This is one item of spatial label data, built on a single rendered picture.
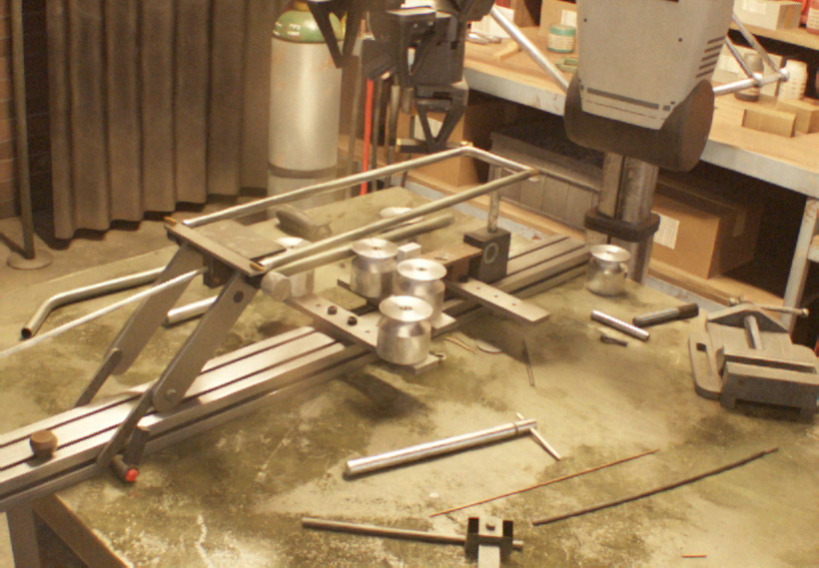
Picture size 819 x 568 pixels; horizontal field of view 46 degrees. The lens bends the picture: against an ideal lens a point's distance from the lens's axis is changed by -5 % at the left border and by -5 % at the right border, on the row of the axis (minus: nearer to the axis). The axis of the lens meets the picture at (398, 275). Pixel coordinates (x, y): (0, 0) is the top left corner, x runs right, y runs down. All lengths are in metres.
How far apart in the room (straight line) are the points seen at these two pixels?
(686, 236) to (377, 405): 1.58
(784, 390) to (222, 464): 0.55
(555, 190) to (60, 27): 1.62
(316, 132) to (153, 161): 0.92
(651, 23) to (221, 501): 1.03
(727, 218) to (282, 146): 1.27
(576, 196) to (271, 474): 1.84
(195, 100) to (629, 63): 2.31
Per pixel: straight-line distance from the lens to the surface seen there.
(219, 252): 0.87
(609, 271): 1.24
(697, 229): 2.43
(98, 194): 3.52
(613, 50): 1.60
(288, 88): 2.88
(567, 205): 2.62
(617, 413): 1.00
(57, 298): 1.14
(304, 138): 2.90
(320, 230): 1.29
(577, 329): 1.15
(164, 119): 3.60
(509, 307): 1.07
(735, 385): 1.04
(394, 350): 0.94
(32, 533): 1.14
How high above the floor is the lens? 1.38
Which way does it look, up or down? 24 degrees down
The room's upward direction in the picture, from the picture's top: 5 degrees clockwise
